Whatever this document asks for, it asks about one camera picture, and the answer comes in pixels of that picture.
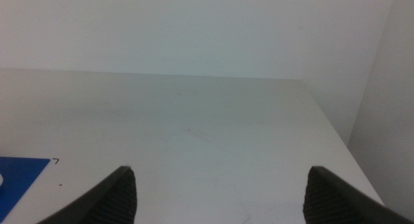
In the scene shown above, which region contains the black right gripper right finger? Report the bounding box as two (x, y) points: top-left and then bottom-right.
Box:
(302, 166), (414, 224)

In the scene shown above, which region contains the blue rectangular mat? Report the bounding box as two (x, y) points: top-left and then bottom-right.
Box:
(0, 157), (51, 215)

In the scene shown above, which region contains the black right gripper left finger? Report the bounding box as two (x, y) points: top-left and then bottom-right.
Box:
(35, 166), (138, 224)

